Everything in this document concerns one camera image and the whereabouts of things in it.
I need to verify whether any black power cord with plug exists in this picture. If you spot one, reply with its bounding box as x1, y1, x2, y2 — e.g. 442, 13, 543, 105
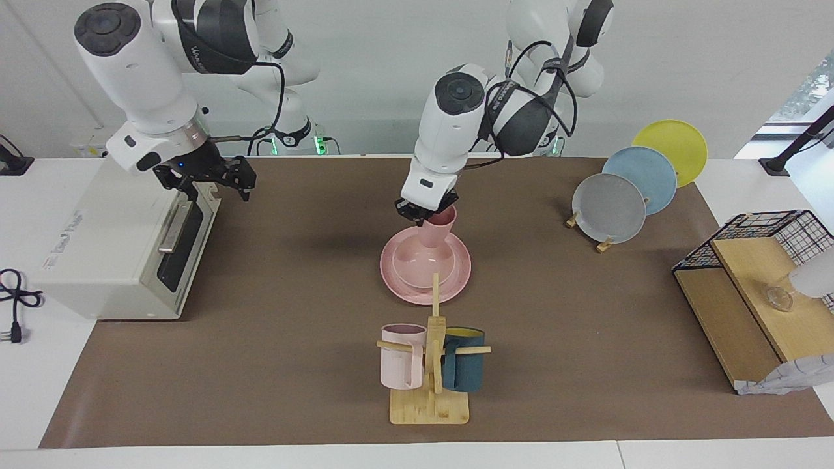
0, 268, 44, 344

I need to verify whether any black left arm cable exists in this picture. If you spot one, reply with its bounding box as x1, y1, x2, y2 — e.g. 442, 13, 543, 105
466, 39, 581, 171

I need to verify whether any white frosted object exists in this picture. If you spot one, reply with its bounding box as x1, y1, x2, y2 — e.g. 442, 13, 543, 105
788, 251, 834, 299

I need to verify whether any window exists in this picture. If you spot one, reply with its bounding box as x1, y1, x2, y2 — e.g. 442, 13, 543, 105
766, 51, 834, 124

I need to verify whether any light blue round plate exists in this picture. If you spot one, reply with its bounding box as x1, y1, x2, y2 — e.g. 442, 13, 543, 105
602, 146, 678, 216

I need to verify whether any pink tumbler cup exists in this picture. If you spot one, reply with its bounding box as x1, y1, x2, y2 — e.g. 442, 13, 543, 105
417, 205, 457, 249

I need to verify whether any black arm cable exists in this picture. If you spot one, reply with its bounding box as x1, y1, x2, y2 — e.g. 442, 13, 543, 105
466, 39, 581, 171
212, 55, 289, 143

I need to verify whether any pink round plate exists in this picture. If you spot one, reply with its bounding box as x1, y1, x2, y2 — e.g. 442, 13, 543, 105
380, 226, 472, 306

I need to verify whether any marble pattern sheet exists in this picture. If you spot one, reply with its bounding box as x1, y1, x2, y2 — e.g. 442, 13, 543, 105
736, 354, 834, 395

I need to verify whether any brown table mat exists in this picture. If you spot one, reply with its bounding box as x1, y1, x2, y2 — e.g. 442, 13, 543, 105
39, 156, 834, 449

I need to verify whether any pink bowl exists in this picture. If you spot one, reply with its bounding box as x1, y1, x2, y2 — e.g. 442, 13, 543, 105
393, 238, 455, 289

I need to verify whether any wooden shelf with wire mesh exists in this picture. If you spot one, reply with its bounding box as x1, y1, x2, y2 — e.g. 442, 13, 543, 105
672, 210, 834, 391

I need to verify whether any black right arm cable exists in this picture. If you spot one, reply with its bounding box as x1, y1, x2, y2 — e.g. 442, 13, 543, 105
212, 55, 289, 143

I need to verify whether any wooden mug tree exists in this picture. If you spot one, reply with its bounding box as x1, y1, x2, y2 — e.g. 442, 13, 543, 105
377, 272, 491, 425

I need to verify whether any pale pink mug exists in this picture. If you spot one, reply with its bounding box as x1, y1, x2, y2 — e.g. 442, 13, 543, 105
381, 324, 427, 390

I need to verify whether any black stand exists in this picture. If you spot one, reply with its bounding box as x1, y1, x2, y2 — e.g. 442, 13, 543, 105
0, 135, 35, 177
759, 104, 834, 177

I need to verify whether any dark teal mug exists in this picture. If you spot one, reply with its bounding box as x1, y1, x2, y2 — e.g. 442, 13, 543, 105
442, 327, 485, 393

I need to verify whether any grey round plate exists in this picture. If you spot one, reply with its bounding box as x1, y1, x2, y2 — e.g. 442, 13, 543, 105
572, 173, 647, 244

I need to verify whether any wooden plate rack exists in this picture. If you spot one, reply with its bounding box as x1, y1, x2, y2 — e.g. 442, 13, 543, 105
566, 195, 652, 253

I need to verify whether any white box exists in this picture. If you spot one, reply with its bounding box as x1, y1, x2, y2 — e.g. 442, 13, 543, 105
70, 126, 121, 158

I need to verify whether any yellow round plate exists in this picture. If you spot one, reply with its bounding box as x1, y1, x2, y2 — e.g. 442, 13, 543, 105
632, 119, 708, 188

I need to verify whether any beige toaster oven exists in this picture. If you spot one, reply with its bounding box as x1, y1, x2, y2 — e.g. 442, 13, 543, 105
33, 151, 221, 320

